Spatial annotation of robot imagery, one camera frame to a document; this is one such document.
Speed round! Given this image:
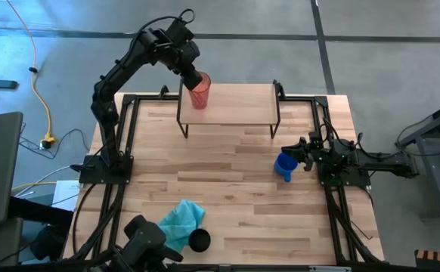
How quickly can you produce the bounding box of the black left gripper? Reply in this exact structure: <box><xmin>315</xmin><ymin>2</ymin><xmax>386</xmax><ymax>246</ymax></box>
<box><xmin>169</xmin><ymin>41</ymin><xmax>204</xmax><ymax>91</ymax></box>

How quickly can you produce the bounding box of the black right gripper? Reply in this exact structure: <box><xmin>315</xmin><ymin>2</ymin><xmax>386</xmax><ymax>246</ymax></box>
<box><xmin>281</xmin><ymin>136</ymin><xmax>321</xmax><ymax>172</ymax></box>

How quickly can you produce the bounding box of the tall orange translucent tumbler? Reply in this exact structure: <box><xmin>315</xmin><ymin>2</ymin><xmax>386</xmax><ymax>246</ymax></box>
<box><xmin>187</xmin><ymin>71</ymin><xmax>212</xmax><ymax>111</ymax></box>

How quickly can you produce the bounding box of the blue plastic mug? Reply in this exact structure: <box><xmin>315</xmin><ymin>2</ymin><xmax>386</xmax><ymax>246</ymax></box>
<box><xmin>274</xmin><ymin>152</ymin><xmax>299</xmax><ymax>184</ymax></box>

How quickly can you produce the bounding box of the black plastic cup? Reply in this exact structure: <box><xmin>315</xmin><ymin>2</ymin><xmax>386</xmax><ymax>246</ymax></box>
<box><xmin>187</xmin><ymin>227</ymin><xmax>212</xmax><ymax>253</ymax></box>

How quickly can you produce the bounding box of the wooden shelf with black legs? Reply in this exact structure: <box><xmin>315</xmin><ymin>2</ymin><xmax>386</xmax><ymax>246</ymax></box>
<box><xmin>176</xmin><ymin>79</ymin><xmax>286</xmax><ymax>140</ymax></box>

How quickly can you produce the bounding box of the grey metal cart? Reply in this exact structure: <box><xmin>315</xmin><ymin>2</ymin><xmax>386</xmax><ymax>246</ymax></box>
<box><xmin>395</xmin><ymin>96</ymin><xmax>440</xmax><ymax>220</ymax></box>

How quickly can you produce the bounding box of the teal microfibre cloth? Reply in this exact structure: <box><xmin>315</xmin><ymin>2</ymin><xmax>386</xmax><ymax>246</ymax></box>
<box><xmin>158</xmin><ymin>199</ymin><xmax>206</xmax><ymax>253</ymax></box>

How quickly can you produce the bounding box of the white paper sheet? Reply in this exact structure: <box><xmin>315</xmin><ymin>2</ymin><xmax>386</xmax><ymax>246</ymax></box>
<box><xmin>52</xmin><ymin>179</ymin><xmax>82</xmax><ymax>212</ymax></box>

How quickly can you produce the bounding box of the orange black striped block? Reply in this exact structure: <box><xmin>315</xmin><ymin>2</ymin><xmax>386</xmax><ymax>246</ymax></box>
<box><xmin>414</xmin><ymin>249</ymin><xmax>440</xmax><ymax>270</ymax></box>

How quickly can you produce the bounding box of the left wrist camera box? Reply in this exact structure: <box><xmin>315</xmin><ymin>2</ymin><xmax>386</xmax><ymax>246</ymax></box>
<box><xmin>166</xmin><ymin>17</ymin><xmax>197</xmax><ymax>45</ymax></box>

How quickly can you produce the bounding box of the black aluminium table frame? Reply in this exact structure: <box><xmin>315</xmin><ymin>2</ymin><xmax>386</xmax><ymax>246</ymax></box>
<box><xmin>59</xmin><ymin>85</ymin><xmax>386</xmax><ymax>272</ymax></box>

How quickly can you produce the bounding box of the silver aluminium bracket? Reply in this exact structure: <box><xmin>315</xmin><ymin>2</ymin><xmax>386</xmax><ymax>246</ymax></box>
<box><xmin>308</xmin><ymin>265</ymin><xmax>352</xmax><ymax>272</ymax></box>

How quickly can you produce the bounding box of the yellow extension cable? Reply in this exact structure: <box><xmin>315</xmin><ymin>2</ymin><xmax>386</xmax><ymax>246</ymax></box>
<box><xmin>6</xmin><ymin>0</ymin><xmax>57</xmax><ymax>150</ymax></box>

